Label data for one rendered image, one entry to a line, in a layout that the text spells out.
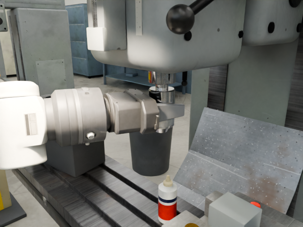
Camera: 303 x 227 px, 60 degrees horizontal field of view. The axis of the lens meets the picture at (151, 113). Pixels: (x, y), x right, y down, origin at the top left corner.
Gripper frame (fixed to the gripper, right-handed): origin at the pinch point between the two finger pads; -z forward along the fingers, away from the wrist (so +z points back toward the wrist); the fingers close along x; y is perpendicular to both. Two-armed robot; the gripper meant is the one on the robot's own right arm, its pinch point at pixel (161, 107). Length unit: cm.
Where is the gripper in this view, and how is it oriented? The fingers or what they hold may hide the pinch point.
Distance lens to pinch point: 47.1
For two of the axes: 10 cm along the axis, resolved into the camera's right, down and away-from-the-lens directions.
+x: -3.8, -2.8, 8.8
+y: -0.1, 9.5, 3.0
